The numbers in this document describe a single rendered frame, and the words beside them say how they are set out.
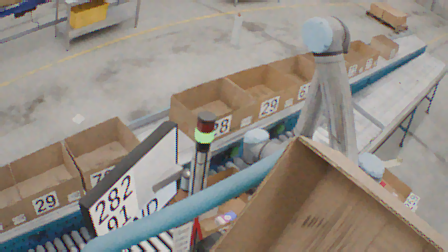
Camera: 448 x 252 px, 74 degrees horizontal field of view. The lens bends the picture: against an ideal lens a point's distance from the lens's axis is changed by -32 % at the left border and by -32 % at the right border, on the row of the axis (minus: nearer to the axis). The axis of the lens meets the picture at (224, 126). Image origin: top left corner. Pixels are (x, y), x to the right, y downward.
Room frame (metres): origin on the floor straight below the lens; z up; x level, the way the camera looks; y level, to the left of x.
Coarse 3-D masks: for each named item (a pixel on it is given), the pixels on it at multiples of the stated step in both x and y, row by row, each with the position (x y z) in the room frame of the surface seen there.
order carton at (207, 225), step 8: (232, 168) 1.58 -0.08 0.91; (216, 176) 1.52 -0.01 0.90; (224, 176) 1.55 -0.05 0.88; (208, 184) 1.49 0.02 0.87; (184, 192) 1.38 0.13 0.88; (176, 200) 1.28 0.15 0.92; (232, 200) 1.50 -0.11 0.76; (240, 200) 1.51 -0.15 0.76; (248, 200) 1.49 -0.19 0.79; (224, 208) 1.43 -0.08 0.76; (232, 208) 1.44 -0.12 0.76; (240, 208) 1.45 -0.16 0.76; (216, 216) 1.37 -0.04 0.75; (184, 224) 1.23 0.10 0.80; (200, 224) 1.15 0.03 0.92; (208, 224) 1.30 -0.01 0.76; (224, 224) 1.18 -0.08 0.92; (208, 232) 1.12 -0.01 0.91
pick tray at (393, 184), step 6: (384, 168) 1.86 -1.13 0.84; (384, 174) 1.84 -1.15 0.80; (390, 174) 1.81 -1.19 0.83; (384, 180) 1.82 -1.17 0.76; (390, 180) 1.79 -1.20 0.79; (396, 180) 1.76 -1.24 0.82; (390, 186) 1.77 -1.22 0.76; (396, 186) 1.74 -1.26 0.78; (402, 186) 1.71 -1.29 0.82; (408, 186) 1.68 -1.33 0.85; (390, 192) 1.70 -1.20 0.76; (396, 192) 1.71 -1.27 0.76; (402, 192) 1.69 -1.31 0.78; (408, 192) 1.66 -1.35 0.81; (402, 198) 1.65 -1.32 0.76
